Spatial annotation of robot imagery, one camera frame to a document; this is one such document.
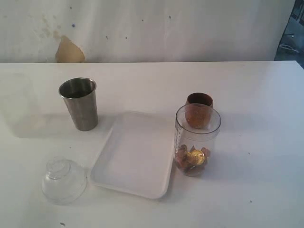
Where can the brown wooden cup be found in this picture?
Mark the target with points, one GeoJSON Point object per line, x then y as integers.
{"type": "Point", "coordinates": [198, 107]}

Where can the stainless steel cup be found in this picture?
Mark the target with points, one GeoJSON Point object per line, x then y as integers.
{"type": "Point", "coordinates": [79, 97]}

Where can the clear plastic shaker cup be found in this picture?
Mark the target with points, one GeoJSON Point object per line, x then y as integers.
{"type": "Point", "coordinates": [185, 134]}

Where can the clear plastic shaker lid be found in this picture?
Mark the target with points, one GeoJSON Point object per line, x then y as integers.
{"type": "Point", "coordinates": [64, 181]}

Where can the white rectangular tray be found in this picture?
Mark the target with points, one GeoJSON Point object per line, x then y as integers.
{"type": "Point", "coordinates": [137, 156]}

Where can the gold coin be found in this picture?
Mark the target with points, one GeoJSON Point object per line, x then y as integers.
{"type": "Point", "coordinates": [195, 157]}

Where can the brown coins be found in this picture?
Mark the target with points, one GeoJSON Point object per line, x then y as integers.
{"type": "Point", "coordinates": [187, 168]}

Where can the translucent plastic container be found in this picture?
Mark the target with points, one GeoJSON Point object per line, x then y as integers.
{"type": "Point", "coordinates": [18, 103]}

